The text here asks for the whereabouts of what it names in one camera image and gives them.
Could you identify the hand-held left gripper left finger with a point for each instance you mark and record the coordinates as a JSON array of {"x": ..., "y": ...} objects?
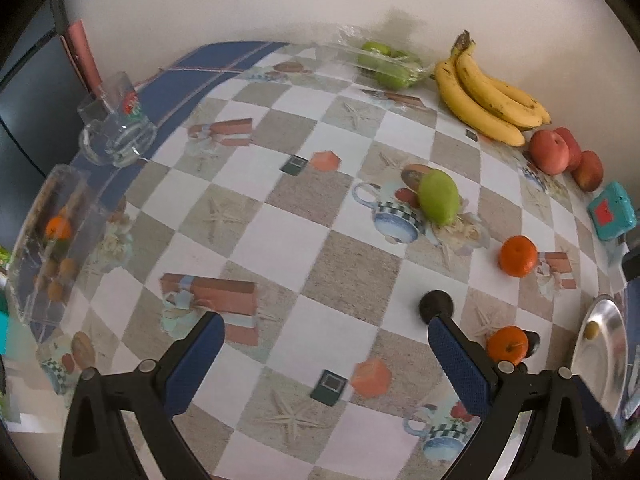
[{"x": 197, "y": 360}]

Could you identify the pink strip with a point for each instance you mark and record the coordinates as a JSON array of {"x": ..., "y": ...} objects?
[{"x": 85, "y": 55}]

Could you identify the green round fruit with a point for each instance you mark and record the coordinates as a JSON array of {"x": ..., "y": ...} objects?
[
  {"x": 401, "y": 53},
  {"x": 397, "y": 77},
  {"x": 376, "y": 49}
]

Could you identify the glass mug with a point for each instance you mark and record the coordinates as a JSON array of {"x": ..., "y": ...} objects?
[{"x": 117, "y": 135}]

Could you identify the dark red apple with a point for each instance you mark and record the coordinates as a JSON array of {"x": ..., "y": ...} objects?
[{"x": 574, "y": 144}]

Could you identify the orange tangerine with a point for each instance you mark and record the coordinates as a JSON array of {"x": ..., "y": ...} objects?
[
  {"x": 519, "y": 256},
  {"x": 506, "y": 344}
]

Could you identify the steel bowl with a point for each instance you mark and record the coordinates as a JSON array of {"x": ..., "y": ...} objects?
[{"x": 602, "y": 365}]

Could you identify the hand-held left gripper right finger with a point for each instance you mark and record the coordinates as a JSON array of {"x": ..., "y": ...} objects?
[{"x": 460, "y": 365}]

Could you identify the clear plastic container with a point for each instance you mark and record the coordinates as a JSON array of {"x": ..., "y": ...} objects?
[{"x": 50, "y": 195}]

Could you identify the yellow banana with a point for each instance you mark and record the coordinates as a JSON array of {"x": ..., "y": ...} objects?
[
  {"x": 492, "y": 95},
  {"x": 470, "y": 110},
  {"x": 530, "y": 100}
]

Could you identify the teal box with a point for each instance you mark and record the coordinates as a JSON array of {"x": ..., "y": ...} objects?
[{"x": 611, "y": 210}]

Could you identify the black box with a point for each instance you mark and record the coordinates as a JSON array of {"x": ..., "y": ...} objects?
[{"x": 631, "y": 262}]

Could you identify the small yellowish fruit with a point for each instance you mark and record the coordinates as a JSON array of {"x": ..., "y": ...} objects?
[{"x": 592, "y": 330}]

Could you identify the black plum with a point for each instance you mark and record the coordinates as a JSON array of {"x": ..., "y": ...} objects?
[
  {"x": 534, "y": 344},
  {"x": 435, "y": 305}
]

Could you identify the printed checkered tablecloth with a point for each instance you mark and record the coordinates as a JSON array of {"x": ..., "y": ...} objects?
[{"x": 325, "y": 320}]

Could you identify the green pear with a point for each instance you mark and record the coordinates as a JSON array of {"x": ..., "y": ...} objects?
[{"x": 438, "y": 196}]

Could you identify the red apple behind container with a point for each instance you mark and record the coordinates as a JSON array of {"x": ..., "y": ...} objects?
[{"x": 589, "y": 170}]

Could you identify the dark cabinet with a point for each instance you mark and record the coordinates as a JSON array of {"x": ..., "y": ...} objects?
[{"x": 30, "y": 85}]

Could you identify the bag of green apples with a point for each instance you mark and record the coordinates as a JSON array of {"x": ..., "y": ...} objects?
[{"x": 340, "y": 52}]

